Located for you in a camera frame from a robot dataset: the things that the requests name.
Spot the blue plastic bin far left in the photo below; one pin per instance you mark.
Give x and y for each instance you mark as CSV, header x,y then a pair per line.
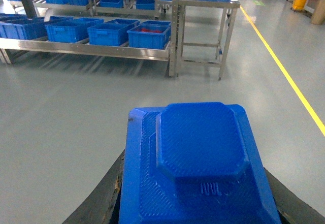
x,y
23,29

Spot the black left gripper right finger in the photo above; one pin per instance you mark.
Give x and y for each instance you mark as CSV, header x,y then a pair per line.
x,y
291,209

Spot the blue block part with knob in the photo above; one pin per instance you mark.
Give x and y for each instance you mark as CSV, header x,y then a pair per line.
x,y
193,163

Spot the red parts in bin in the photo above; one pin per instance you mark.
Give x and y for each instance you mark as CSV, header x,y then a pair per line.
x,y
146,30

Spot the blue bin with red parts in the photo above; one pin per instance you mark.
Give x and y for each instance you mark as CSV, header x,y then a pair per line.
x,y
149,40

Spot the empty blue plastic bin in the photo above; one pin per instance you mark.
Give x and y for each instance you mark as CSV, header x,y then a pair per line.
x,y
111,33

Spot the stainless steel flow rack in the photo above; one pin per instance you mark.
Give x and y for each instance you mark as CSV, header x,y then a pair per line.
x,y
168,54

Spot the stainless steel side table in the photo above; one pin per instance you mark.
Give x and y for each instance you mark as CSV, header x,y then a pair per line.
x,y
205,32

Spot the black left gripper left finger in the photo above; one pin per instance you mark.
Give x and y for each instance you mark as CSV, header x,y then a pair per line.
x,y
103,203

